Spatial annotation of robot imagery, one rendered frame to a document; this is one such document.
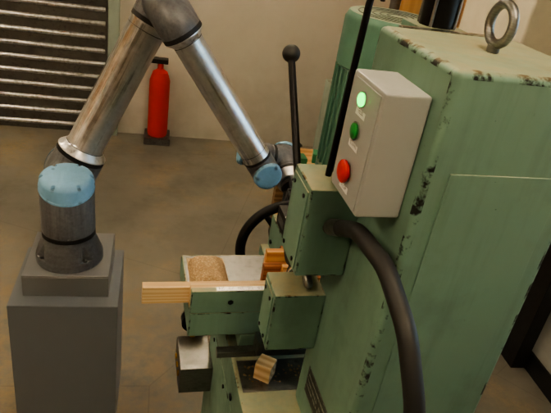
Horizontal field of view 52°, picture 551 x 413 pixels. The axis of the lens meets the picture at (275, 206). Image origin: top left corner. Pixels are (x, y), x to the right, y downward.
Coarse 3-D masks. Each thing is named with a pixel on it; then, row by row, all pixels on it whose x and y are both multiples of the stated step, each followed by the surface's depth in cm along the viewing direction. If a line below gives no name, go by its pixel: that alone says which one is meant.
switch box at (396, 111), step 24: (360, 72) 69; (384, 72) 70; (384, 96) 63; (408, 96) 63; (360, 120) 68; (384, 120) 64; (408, 120) 64; (360, 144) 68; (384, 144) 65; (408, 144) 66; (336, 168) 75; (360, 168) 68; (384, 168) 67; (408, 168) 68; (360, 192) 68; (384, 192) 69; (360, 216) 70; (384, 216) 71
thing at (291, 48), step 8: (288, 48) 107; (296, 48) 107; (288, 56) 107; (296, 56) 107; (296, 80) 107; (296, 88) 106; (296, 96) 106; (296, 104) 105; (296, 112) 105; (296, 120) 104; (296, 128) 104; (296, 136) 104; (296, 144) 103; (296, 152) 103; (296, 160) 102; (288, 264) 98; (304, 280) 95
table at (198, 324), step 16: (192, 256) 131; (224, 256) 133; (240, 256) 134; (256, 256) 135; (240, 272) 128; (256, 272) 129; (192, 320) 114; (208, 320) 115; (224, 320) 116; (240, 320) 117; (256, 320) 118
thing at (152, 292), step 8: (256, 280) 120; (264, 280) 120; (144, 288) 112; (152, 288) 112; (160, 288) 113; (168, 288) 113; (176, 288) 114; (184, 288) 114; (144, 296) 113; (152, 296) 113; (160, 296) 114; (168, 296) 114; (176, 296) 115; (184, 296) 115
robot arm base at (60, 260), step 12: (48, 240) 160; (84, 240) 162; (96, 240) 168; (36, 252) 165; (48, 252) 161; (60, 252) 160; (72, 252) 161; (84, 252) 164; (96, 252) 167; (48, 264) 161; (60, 264) 161; (72, 264) 161; (84, 264) 163; (96, 264) 167
